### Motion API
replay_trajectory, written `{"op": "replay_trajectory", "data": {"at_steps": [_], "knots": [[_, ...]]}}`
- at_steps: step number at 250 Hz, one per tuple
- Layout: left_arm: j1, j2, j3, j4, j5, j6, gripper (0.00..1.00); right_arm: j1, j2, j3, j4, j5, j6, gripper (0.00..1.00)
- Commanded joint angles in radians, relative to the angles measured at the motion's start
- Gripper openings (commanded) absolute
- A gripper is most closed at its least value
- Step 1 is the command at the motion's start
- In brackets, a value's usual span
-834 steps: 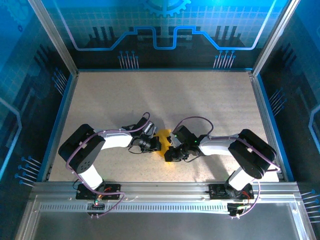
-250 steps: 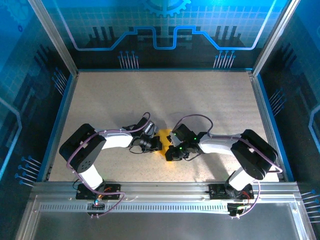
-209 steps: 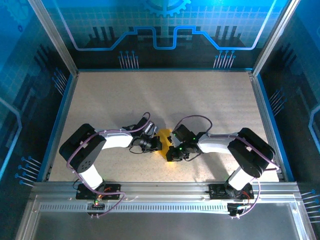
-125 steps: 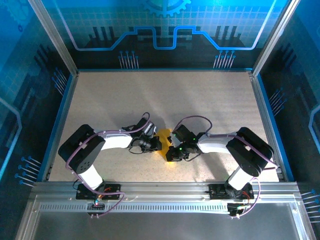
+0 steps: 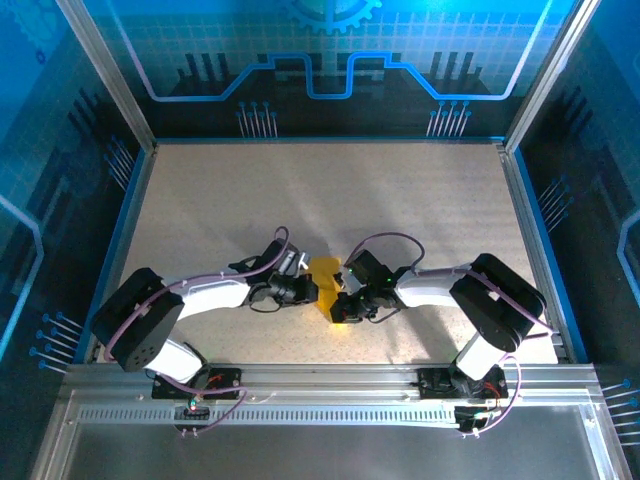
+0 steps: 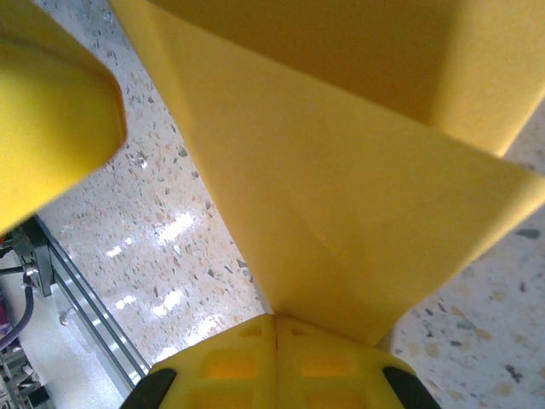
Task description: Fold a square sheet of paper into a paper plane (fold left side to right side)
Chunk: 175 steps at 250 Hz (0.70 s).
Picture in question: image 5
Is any grey metal sheet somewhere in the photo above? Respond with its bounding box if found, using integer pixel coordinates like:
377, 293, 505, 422
29, 389, 634, 480

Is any small controller board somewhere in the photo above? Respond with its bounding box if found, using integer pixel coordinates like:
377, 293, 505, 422
173, 399, 211, 420
453, 405, 503, 435

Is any blue circuit print panel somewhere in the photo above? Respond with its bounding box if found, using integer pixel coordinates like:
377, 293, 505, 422
519, 0, 640, 451
0, 0, 151, 480

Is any wide aluminium extrusion rail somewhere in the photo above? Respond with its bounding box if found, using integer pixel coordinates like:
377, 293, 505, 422
63, 363, 600, 407

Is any slotted grey cable duct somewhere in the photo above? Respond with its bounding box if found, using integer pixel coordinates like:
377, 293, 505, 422
78, 405, 464, 427

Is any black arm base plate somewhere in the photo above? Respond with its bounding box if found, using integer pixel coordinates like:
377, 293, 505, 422
417, 367, 510, 401
151, 367, 243, 401

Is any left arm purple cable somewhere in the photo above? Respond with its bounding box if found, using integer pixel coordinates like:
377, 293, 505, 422
101, 225, 292, 440

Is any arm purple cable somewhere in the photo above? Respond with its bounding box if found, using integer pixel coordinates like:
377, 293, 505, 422
347, 231, 555, 440
101, 225, 292, 440

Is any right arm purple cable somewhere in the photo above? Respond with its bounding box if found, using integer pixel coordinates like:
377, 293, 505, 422
347, 231, 555, 440

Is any aluminium rail with blue strip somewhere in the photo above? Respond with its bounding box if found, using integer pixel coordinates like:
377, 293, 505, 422
499, 142, 590, 365
79, 142, 160, 365

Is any gear print enclosure panel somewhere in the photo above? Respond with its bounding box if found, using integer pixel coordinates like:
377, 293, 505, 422
82, 0, 584, 141

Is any aluminium frame post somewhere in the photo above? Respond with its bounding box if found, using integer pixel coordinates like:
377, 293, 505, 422
502, 0, 604, 154
53, 0, 160, 154

